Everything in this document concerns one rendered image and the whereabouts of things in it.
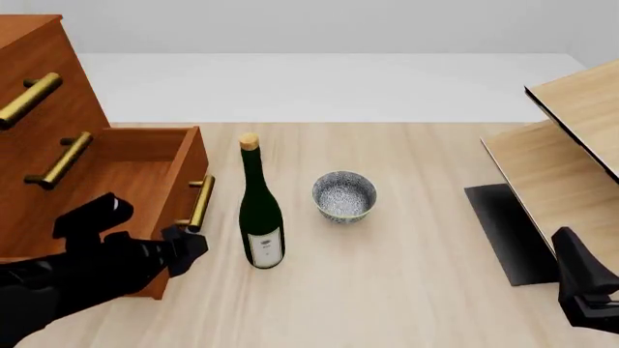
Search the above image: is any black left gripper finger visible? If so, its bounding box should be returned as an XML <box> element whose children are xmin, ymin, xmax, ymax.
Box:
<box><xmin>166</xmin><ymin>232</ymin><xmax>210</xmax><ymax>278</ymax></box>
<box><xmin>161</xmin><ymin>225</ymin><xmax>184</xmax><ymax>244</ymax></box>

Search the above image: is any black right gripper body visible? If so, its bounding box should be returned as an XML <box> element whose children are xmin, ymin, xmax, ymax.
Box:
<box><xmin>557</xmin><ymin>280</ymin><xmax>619</xmax><ymax>333</ymax></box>

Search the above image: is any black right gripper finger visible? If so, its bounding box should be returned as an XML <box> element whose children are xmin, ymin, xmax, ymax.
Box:
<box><xmin>550</xmin><ymin>225</ymin><xmax>619</xmax><ymax>297</ymax></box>

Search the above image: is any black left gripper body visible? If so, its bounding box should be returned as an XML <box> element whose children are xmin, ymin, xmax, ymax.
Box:
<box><xmin>113</xmin><ymin>231</ymin><xmax>176</xmax><ymax>293</ymax></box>

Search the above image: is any open wooden drawer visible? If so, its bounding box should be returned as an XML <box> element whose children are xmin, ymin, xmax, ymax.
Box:
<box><xmin>0</xmin><ymin>125</ymin><xmax>215</xmax><ymax>302</ymax></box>

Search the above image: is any wooden cabinet with drawers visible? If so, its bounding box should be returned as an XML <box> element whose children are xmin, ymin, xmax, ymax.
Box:
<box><xmin>0</xmin><ymin>14</ymin><xmax>215</xmax><ymax>302</ymax></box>

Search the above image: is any dark green wine bottle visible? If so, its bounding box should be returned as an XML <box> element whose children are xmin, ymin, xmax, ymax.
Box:
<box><xmin>237</xmin><ymin>131</ymin><xmax>287</xmax><ymax>271</ymax></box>

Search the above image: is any pale wooden shelf rack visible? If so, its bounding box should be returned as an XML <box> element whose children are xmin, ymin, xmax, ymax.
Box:
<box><xmin>479</xmin><ymin>57</ymin><xmax>619</xmax><ymax>255</ymax></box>

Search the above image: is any blue-white patterned bowl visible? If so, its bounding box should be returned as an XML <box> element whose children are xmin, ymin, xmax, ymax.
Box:
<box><xmin>310</xmin><ymin>169</ymin><xmax>379</xmax><ymax>225</ymax></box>

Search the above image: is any short brass drawer handle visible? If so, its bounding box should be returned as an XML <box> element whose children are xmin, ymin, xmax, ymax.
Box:
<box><xmin>174</xmin><ymin>174</ymin><xmax>217</xmax><ymax>234</ymax></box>

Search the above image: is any medium brass drawer handle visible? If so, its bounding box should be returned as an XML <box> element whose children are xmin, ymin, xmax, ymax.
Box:
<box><xmin>23</xmin><ymin>130</ymin><xmax>95</xmax><ymax>191</ymax></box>

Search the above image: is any wooden drawer, medium brass handle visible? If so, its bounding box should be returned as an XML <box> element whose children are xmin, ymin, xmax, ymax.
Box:
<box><xmin>0</xmin><ymin>107</ymin><xmax>115</xmax><ymax>222</ymax></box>

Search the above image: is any long brass drawer handle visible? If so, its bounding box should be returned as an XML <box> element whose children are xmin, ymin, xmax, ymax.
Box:
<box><xmin>0</xmin><ymin>72</ymin><xmax>65</xmax><ymax>131</ymax></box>

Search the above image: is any wooden drawer, long brass handle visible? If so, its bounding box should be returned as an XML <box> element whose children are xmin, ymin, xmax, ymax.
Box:
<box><xmin>0</xmin><ymin>26</ymin><xmax>96</xmax><ymax>139</ymax></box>

